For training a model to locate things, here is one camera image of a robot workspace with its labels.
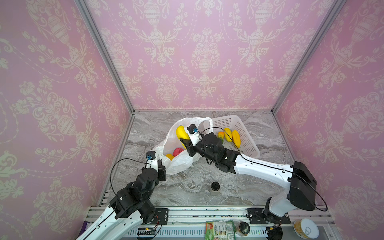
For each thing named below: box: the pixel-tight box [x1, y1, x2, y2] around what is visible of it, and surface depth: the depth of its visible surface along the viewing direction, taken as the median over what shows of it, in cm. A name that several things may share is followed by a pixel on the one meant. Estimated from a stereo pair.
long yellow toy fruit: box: [176, 125, 190, 150], surface depth 70 cm
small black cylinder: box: [211, 181, 220, 192], surface depth 76 cm
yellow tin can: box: [293, 218, 320, 240], surface depth 68 cm
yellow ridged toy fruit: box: [231, 130, 242, 149], surface depth 101 cm
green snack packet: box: [205, 219, 236, 240], surface depth 71 cm
